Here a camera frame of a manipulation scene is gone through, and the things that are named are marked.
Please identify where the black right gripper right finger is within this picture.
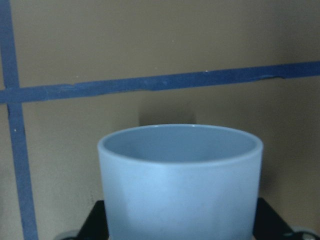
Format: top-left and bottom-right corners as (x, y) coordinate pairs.
(253, 197), (294, 240)

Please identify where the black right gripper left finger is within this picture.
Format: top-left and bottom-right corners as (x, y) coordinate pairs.
(75, 200), (109, 240)

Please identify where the light blue plastic cup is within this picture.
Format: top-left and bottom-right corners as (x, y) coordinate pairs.
(97, 124), (264, 240)

